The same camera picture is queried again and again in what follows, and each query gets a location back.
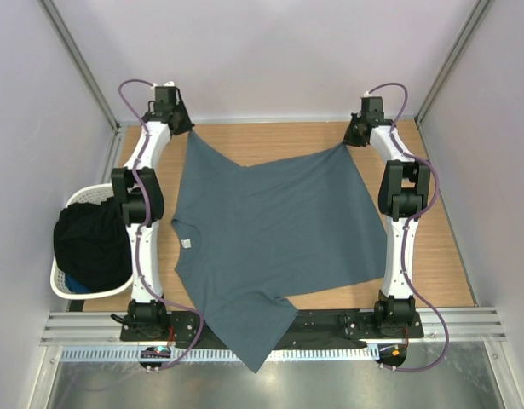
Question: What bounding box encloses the black t shirt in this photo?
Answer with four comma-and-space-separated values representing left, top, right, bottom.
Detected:
53, 198, 132, 293

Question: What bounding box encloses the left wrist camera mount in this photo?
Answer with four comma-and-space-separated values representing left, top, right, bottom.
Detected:
152, 81, 176, 89

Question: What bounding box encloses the white laundry basket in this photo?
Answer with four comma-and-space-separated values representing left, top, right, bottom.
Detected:
50, 183, 133, 300

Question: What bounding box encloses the aluminium rail frame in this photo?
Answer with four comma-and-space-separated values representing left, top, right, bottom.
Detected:
41, 307, 506, 345

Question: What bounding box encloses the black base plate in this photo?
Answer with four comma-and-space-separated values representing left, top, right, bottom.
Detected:
119, 309, 424, 350

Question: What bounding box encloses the right corner aluminium post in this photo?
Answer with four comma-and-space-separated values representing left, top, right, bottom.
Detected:
414, 0, 495, 127

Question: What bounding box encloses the corner aluminium post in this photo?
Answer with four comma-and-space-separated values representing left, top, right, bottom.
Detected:
414, 0, 495, 127
37, 0, 119, 132

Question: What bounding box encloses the grey-blue t shirt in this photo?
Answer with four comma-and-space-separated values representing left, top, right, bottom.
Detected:
171, 133, 387, 372

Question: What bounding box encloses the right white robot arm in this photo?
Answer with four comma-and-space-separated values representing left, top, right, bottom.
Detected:
343, 93, 431, 338

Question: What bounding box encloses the blue garment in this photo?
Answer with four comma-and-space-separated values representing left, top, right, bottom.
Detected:
65, 274, 91, 294

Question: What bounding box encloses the white slotted cable duct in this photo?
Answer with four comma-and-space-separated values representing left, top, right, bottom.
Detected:
60, 344, 379, 363

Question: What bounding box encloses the left corner aluminium post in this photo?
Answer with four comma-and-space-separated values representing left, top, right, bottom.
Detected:
37, 0, 119, 132

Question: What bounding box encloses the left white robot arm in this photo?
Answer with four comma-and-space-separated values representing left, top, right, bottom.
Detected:
111, 79, 193, 341

